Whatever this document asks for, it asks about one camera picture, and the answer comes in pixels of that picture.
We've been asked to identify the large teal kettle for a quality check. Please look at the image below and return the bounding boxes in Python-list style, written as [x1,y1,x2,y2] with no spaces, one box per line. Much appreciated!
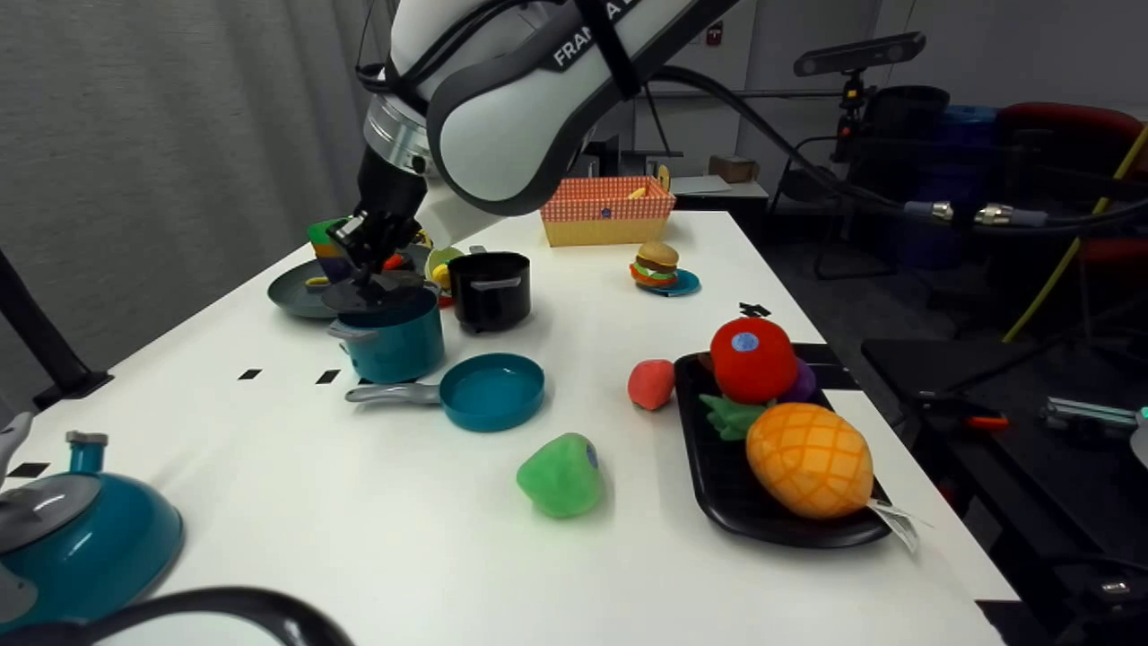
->
[0,429,190,632]

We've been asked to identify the black camera on stand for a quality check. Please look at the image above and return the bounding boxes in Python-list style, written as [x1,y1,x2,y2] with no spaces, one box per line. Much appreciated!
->
[790,28,932,160]

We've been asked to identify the black office chair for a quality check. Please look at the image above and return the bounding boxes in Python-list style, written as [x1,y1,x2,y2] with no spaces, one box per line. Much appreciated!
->
[765,84,961,283]

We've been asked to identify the dark grey plate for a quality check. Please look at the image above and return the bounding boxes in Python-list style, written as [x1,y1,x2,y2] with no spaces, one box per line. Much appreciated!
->
[261,246,444,325]

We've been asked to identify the small pink-red plush fruit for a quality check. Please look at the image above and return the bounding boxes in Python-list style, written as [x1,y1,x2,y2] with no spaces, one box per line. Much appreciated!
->
[624,356,677,418]

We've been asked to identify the green plush leaves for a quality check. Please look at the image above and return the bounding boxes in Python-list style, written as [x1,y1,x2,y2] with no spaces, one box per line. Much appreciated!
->
[695,390,768,445]

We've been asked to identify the green plush pear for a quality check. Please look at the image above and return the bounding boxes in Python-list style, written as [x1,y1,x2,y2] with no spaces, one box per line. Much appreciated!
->
[511,431,608,524]

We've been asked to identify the grey side table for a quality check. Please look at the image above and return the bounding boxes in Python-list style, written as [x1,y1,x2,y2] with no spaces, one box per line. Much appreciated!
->
[674,173,770,204]

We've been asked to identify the purple plush fruit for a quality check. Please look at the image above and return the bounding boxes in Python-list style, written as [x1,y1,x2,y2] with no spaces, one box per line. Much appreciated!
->
[782,356,822,407]

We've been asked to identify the black plastic tray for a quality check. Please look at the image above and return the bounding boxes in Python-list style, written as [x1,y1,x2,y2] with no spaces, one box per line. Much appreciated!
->
[670,344,892,552]

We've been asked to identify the red plush tomato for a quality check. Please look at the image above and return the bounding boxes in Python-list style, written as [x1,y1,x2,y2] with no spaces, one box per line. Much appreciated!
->
[707,311,798,407]

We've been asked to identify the thick black curved cable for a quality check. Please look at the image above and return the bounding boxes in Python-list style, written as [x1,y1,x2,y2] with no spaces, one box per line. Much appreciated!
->
[0,587,352,646]

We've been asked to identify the stack of coloured cups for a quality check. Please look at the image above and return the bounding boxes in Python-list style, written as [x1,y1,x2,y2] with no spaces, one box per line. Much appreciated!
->
[306,217,363,303]

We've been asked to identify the teal metal tool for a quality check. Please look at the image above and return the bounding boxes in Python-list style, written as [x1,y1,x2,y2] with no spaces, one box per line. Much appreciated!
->
[1039,396,1148,439]

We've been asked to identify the grey curtain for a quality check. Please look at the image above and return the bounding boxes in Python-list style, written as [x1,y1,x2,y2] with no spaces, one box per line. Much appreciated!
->
[0,0,398,398]

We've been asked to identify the toy burger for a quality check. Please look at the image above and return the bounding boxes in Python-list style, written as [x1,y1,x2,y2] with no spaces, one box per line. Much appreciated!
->
[628,241,680,295]

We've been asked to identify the orange handled tool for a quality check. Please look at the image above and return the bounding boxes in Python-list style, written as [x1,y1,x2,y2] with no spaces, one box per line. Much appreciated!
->
[914,398,1015,439]

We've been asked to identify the black toy pot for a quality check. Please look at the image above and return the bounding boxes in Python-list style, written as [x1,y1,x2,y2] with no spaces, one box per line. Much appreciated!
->
[444,249,535,339]

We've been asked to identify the black tripod leg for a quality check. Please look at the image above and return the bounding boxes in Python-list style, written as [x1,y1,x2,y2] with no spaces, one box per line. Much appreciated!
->
[0,249,115,408]

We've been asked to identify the orange yellow basket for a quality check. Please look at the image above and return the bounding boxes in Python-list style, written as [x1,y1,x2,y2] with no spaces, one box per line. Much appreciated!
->
[538,177,677,252]

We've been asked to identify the small cardboard box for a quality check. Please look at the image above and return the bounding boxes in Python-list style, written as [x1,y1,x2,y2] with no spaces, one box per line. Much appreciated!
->
[707,150,765,186]

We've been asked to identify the blue bin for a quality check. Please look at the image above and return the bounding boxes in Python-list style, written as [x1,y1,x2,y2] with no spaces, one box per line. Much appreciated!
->
[888,104,999,272]

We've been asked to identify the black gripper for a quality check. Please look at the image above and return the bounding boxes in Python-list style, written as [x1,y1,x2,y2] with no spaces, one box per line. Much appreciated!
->
[326,150,429,299]

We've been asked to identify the red chair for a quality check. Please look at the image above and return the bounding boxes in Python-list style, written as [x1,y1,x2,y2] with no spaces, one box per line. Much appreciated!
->
[996,102,1148,272]

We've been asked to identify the orange plush pineapple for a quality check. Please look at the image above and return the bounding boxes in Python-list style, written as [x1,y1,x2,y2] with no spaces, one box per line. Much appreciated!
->
[743,398,878,524]

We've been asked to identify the blue toy pan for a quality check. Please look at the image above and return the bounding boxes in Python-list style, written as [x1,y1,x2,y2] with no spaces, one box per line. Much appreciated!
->
[341,349,547,439]

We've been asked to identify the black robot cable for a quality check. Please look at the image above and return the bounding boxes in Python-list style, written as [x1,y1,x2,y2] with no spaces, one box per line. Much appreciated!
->
[643,65,1148,246]

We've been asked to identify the small teal plate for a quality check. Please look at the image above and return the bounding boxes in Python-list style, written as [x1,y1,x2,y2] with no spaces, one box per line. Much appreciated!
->
[628,265,704,303]

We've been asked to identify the yellow pole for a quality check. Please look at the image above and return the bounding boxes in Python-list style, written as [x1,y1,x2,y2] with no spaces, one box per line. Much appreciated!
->
[999,118,1148,349]

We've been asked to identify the blue toy pot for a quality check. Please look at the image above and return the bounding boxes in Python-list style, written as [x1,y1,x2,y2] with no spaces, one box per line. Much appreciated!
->
[326,299,447,387]

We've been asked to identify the white paper tag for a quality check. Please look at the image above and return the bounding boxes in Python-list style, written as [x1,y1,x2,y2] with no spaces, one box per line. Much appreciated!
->
[863,499,924,563]

